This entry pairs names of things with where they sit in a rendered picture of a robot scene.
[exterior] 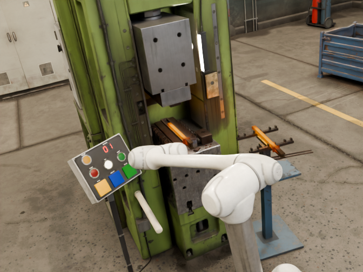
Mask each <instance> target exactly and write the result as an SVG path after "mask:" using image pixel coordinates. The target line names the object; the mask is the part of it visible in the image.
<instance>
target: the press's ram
mask: <svg viewBox="0 0 363 272"><path fill-rule="evenodd" d="M160 14H161V15H162V17H161V18H158V19H154V20H151V21H140V20H139V17H134V18H130V20H131V25H132V31H133V36H134V40H135V45H136V51H137V57H138V62H139V68H140V73H141V77H142V82H143V88H145V89H146V90H147V91H148V92H150V93H151V94H152V95H155V94H159V93H161V92H162V91H164V92H166V91H170V90H174V89H178V88H180V87H184V86H185V84H186V85H192V84H195V83H197V81H196V72H195V66H194V57H193V44H192V39H191V30H190V22H189V18H185V17H182V16H177V15H174V14H171V13H167V12H161V13H160Z"/></svg>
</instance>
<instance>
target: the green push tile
mask: <svg viewBox="0 0 363 272"><path fill-rule="evenodd" d="M122 170H123V172H124V174H125V175H126V177H127V179H129V178H130V177H132V176H134V175H135V174H137V171H136V169H135V168H133V167H131V165H130V164H127V165H126V166H124V167H122Z"/></svg>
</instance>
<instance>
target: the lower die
mask: <svg viewBox="0 0 363 272"><path fill-rule="evenodd" d="M164 119H167V120H168V121H170V122H171V123H172V124H173V125H174V126H175V127H176V128H177V129H179V130H180V131H181V132H182V133H183V134H184V135H185V136H186V137H187V138H188V137H189V138H190V139H191V140H192V141H193V147H194V148H196V147H197V138H196V137H195V136H194V135H192V133H191V132H190V133H189V130H187V131H186V128H184V126H183V125H182V126H181V123H179V122H178V121H177V120H176V119H175V118H174V117H170V118H164ZM164 119H161V120H160V121H158V122H155V123H154V124H153V125H155V127H157V129H159V131H160V132H161V133H162V134H163V135H164V136H165V137H166V138H167V139H168V140H169V142H168V140H165V137H163V135H160V134H161V133H160V132H159V131H158V130H156V131H155V133H156V138H157V132H159V133H158V140H159V135H160V142H161V144H162V142H163V141H164V140H165V141H164V142H163V144H164V143H165V144H169V143H174V142H180V143H183V139H182V138H181V137H180V136H179V135H178V134H177V133H176V132H175V131H174V130H173V129H172V128H170V127H169V126H168V125H167V124H166V123H165V122H164V121H163V120H164ZM176 121H177V122H176ZM162 137H163V138H162ZM161 138H162V141H161ZM184 145H185V144H184ZM185 146H186V145H185ZM186 148H187V150H190V148H189V147H187V146H186Z"/></svg>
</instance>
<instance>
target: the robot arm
mask: <svg viewBox="0 0 363 272"><path fill-rule="evenodd" d="M128 161H129V164H130V165H131V167H133V168H135V169H137V170H142V169H144V170H151V169H159V168H161V167H165V166H166V167H186V168H206V169H217V170H220V171H221V172H220V173H218V174H217V175H216V176H215V177H213V178H212V179H211V180H210V181H209V182H208V184H207V185H206V187H205V188H204V190H203V192H202V195H201V200H202V203H203V206H204V208H205V209H206V211H207V212H208V213H209V214H211V215H212V216H214V217H219V218H220V219H221V220H222V221H223V222H224V224H225V228H226V232H227V236H228V240H229V244H230V248H231V252H232V256H233V260H234V265H235V268H236V272H263V269H262V266H261V261H260V256H259V252H258V246H257V242H256V237H255V233H254V229H253V224H252V219H251V215H252V212H253V204H254V198H255V194H256V193H257V192H259V191H260V190H262V189H263V188H265V187H266V185H273V184H275V183H277V182H278V181H279V180H280V179H281V177H282V174H283V169H282V167H281V165H280V164H279V163H278V162H277V161H276V160H274V159H272V158H270V157H268V156H265V155H261V154H253V153H247V154H242V153H241V154H232V155H188V152H187V148H186V146H185V145H184V144H183V143H180V142H174V143H169V144H165V145H159V146H155V145H149V146H140V147H136V148H134V149H133V150H131V151H130V153H129V155H128ZM272 272H301V271H300V270H299V269H298V268H297V267H296V266H294V265H292V264H287V263H286V264H280V265H278V266H277V267H276V268H274V269H273V271H272Z"/></svg>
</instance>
